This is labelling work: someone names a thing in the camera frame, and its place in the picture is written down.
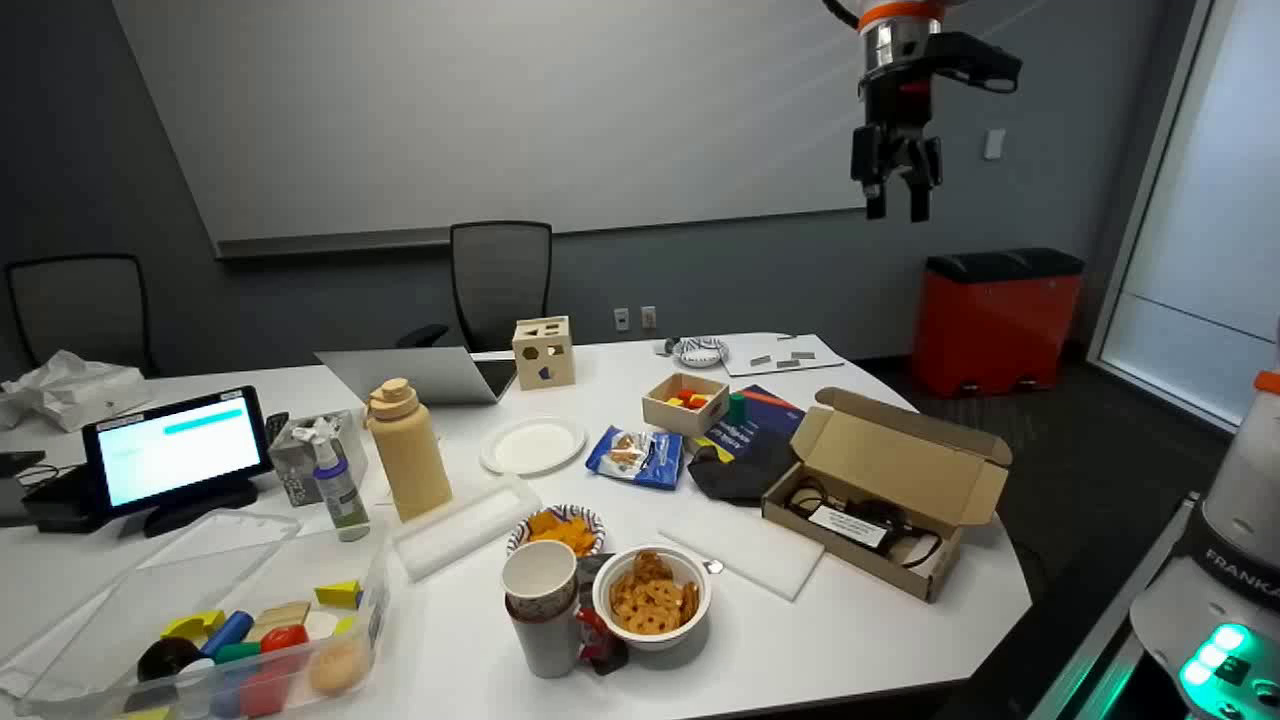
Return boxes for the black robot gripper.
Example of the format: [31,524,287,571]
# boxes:
[851,23,1023,225]

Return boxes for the grey paper coffee cup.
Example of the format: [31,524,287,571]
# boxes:
[500,539,577,616]

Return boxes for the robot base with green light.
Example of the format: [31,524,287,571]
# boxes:
[1028,369,1280,720]

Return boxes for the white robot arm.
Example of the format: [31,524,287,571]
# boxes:
[826,0,1023,225]

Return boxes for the white and red mug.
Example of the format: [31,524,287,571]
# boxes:
[508,602,629,682]

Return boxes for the red trash bin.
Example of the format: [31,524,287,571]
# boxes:
[913,248,1083,398]

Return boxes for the dark blue book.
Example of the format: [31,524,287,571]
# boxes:
[688,384,806,507]

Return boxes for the small box with fruit toys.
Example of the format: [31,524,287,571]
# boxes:
[639,372,728,436]

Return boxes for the open cardboard box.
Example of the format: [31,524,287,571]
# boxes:
[761,390,1011,602]

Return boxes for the blue snack packet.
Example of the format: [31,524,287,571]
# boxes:
[584,430,684,492]

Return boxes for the wooden shape sorter cube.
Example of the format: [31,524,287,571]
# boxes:
[511,318,577,391]

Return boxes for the white foam sheet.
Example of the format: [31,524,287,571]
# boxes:
[661,507,826,602]

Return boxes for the white paper plate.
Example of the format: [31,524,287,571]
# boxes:
[481,422,584,480]

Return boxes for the patterned bowl of chips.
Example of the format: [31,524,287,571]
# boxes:
[511,505,608,556]

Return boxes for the grey laptop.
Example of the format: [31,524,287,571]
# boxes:
[320,349,516,409]

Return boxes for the white bowl of crackers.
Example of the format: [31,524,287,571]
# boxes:
[593,544,712,653]

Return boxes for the tan water bottle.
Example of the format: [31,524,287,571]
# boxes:
[370,377,454,520]

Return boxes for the white folded towel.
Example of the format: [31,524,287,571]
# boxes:
[394,484,542,580]

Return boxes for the white whiteboard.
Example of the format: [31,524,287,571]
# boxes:
[113,0,865,262]

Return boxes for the small spray bottle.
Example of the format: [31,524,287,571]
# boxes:
[312,422,370,539]

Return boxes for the grey tissue box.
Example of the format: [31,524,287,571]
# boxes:
[270,409,373,514]

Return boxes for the black tablet with stand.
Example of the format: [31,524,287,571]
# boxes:
[79,384,270,537]

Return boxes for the black office chair left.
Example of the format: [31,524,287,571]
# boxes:
[3,254,156,372]

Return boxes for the clear plastic toy bin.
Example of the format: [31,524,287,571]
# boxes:
[0,514,386,720]

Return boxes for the white plastic bag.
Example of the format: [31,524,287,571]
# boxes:
[0,349,150,432]

